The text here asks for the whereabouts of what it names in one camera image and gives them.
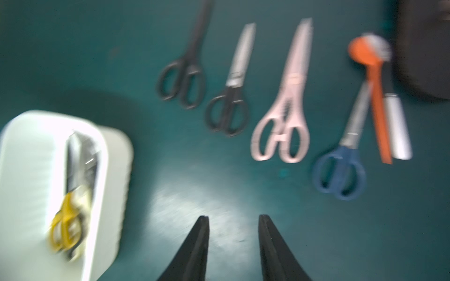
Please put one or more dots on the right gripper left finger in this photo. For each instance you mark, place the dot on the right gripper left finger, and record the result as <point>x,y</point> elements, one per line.
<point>189,263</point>

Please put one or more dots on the blue yellow handled scissors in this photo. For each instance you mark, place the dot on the blue yellow handled scissors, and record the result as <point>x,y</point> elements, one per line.
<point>348,177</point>

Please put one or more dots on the black handled steel scissors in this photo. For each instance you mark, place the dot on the black handled steel scissors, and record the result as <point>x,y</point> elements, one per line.
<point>232,97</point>

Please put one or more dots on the brown metal hook stand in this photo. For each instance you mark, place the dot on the brown metal hook stand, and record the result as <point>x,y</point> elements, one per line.
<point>423,47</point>

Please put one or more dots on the orange spoon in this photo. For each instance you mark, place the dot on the orange spoon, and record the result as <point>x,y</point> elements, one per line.
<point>362,52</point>

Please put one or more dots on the white storage box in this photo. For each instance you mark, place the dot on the white storage box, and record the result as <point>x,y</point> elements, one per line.
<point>33,185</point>

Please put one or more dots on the black yellow handled scissors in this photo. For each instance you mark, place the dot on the black yellow handled scissors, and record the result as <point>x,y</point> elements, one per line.
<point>70,225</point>

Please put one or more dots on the large black scissors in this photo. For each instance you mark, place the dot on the large black scissors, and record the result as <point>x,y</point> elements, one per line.
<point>188,66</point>

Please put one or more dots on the pink scissors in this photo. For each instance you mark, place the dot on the pink scissors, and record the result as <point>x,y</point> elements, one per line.
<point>284,126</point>

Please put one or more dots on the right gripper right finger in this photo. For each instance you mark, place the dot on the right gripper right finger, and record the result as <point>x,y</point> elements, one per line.
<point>278,263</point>

